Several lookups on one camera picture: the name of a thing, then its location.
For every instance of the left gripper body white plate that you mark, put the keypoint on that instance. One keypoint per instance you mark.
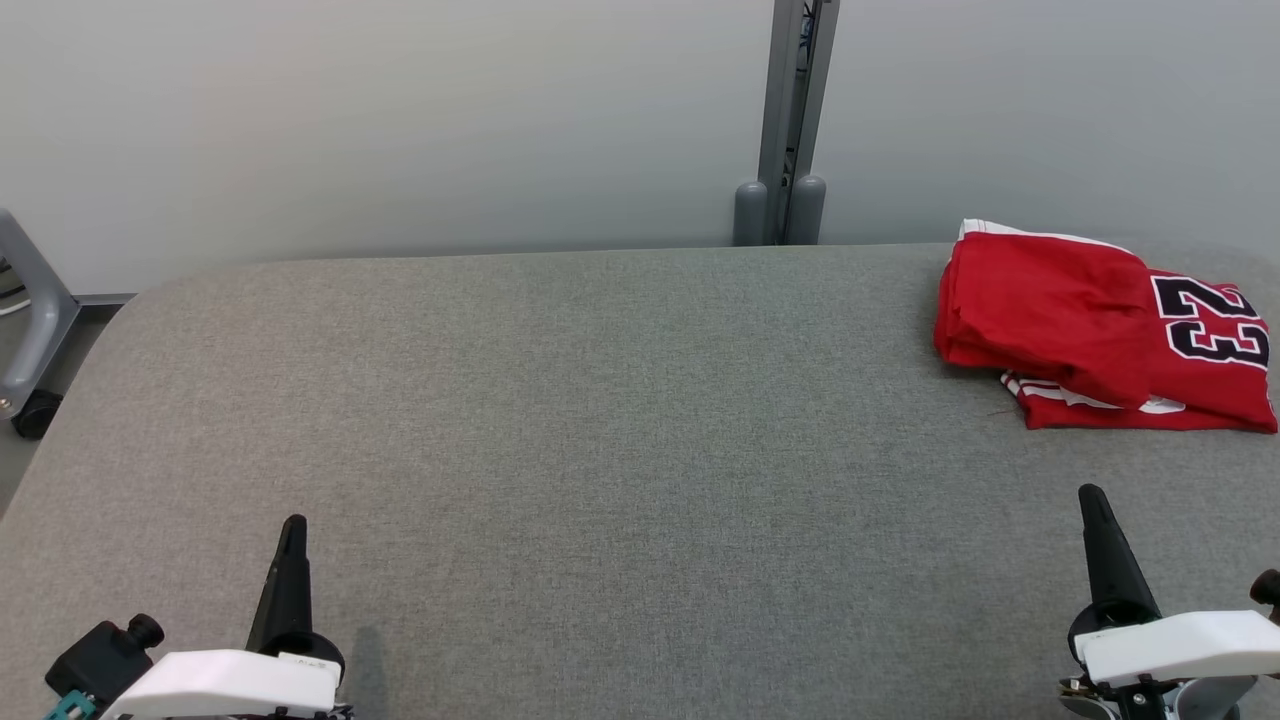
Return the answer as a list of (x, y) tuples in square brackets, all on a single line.
[(230, 685)]

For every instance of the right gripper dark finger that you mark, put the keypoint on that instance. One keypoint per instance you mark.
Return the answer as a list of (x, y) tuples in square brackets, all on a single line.
[(1110, 570)]

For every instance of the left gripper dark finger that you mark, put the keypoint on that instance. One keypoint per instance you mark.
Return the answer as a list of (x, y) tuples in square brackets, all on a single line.
[(290, 600)]

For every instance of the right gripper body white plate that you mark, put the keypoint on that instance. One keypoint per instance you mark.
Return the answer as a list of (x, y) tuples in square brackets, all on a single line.
[(1180, 645)]

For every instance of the red and white jersey shirt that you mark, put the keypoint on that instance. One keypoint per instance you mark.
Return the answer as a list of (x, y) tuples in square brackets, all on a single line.
[(1210, 390)]

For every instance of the red shorts with white panel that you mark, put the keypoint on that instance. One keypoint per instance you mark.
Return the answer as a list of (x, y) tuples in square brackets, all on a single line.
[(1050, 310)]

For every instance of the black caster wheel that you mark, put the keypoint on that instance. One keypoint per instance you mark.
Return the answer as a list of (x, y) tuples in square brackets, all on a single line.
[(38, 413)]

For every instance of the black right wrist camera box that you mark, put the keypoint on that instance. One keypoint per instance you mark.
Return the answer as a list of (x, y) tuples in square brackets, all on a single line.
[(1268, 588)]

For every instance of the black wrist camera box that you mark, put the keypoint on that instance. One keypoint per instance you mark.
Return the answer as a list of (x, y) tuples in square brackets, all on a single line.
[(1268, 588), (100, 655)]

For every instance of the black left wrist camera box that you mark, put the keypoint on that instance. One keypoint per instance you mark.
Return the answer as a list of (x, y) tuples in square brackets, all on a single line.
[(100, 655)]

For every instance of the teal left camera connector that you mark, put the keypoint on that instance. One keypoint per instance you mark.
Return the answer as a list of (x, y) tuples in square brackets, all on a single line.
[(70, 708)]

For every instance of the grey curved frame leg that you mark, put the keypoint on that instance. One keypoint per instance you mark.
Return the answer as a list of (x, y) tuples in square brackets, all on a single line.
[(40, 310)]

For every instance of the grey rounded post foot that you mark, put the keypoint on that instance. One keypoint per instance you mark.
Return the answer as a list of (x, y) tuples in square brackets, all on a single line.
[(750, 215), (807, 210)]

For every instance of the grey partition post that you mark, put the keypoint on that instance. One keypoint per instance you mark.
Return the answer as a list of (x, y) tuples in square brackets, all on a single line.
[(790, 90)]

